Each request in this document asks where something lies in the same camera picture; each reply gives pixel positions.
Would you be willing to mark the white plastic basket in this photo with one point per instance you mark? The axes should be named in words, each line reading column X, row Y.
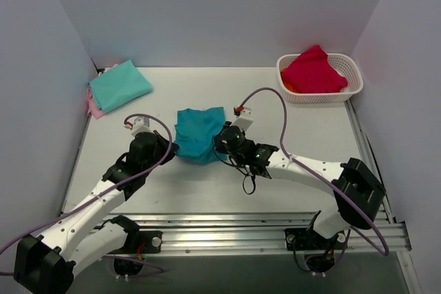
column 345, row 67

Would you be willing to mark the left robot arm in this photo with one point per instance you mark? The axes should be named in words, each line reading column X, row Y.
column 49, row 262

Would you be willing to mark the teal t-shirt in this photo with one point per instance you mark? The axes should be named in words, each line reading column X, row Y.
column 195, row 132

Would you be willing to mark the folded pink t-shirt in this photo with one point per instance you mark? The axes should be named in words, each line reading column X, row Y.
column 92, row 107

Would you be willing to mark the aluminium rail frame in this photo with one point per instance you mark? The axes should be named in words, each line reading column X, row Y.
column 211, row 209

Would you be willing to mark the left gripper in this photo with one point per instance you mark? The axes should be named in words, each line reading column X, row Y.
column 165, row 146

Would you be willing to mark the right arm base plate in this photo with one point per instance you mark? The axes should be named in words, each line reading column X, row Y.
column 303, row 239

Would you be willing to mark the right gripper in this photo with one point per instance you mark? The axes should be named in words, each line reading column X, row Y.
column 220, row 141

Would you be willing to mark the orange garment in basket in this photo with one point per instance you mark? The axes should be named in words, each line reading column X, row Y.
column 287, row 85

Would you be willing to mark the folded mint green t-shirt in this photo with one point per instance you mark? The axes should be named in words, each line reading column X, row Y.
column 117, row 86

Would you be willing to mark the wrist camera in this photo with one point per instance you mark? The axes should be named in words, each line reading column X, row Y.
column 244, row 118
column 140, row 124

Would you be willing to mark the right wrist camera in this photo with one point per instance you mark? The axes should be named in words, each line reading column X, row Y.
column 244, row 118

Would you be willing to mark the red t-shirt in basket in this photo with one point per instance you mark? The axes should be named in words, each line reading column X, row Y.
column 310, row 73

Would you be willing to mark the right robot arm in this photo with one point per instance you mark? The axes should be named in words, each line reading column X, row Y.
column 357, row 192

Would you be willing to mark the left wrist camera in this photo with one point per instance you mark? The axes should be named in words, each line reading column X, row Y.
column 140, row 124

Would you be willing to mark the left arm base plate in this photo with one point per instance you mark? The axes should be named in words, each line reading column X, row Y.
column 148, row 240

